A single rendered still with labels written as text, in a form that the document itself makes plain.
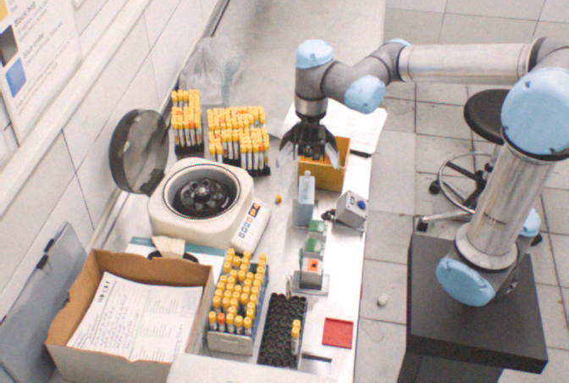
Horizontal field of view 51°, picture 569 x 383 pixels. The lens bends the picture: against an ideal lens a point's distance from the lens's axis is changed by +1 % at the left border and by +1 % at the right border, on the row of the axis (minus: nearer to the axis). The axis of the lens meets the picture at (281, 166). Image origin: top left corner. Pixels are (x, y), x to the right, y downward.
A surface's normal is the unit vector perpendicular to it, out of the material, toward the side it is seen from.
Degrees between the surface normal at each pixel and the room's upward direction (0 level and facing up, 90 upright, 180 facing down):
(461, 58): 48
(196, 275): 89
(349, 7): 0
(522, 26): 90
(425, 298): 3
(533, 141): 81
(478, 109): 3
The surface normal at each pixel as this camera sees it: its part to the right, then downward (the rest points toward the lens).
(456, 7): -0.17, 0.67
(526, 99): -0.62, 0.40
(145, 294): 0.02, -0.73
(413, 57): -0.65, -0.25
